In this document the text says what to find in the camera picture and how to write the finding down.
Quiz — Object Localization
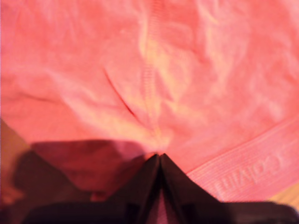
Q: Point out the pink underwear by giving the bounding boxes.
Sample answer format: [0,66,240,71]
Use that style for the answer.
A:
[0,0,299,224]

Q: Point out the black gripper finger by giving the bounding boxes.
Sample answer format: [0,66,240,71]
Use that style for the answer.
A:
[104,154,161,224]
[161,153,222,224]

